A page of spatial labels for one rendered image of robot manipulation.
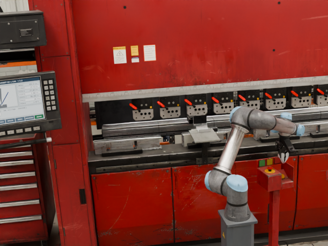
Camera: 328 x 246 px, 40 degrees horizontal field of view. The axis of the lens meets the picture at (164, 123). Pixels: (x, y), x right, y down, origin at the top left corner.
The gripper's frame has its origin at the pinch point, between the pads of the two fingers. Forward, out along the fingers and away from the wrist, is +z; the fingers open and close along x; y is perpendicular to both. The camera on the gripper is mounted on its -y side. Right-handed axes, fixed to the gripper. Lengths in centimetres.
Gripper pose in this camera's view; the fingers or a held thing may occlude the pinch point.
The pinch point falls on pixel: (284, 162)
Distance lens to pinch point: 325.5
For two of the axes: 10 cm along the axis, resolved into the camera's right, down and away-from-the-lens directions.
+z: 0.2, 9.3, 3.8
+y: -3.1, -3.5, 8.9
